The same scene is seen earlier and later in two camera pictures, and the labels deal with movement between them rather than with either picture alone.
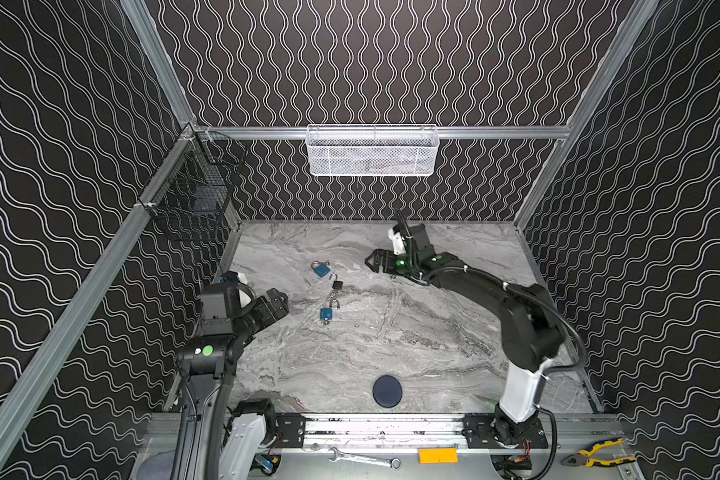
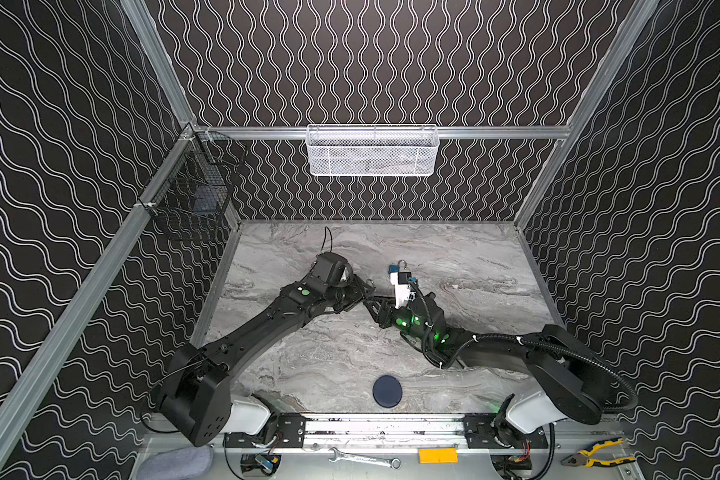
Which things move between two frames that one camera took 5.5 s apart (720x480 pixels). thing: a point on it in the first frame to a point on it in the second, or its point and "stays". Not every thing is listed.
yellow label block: [438, 455] stays
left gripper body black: [274, 303] to [353, 291]
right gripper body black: [387, 261] to [387, 310]
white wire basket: [372, 150] stays
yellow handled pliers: [584, 458] stays
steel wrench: [395, 462] stays
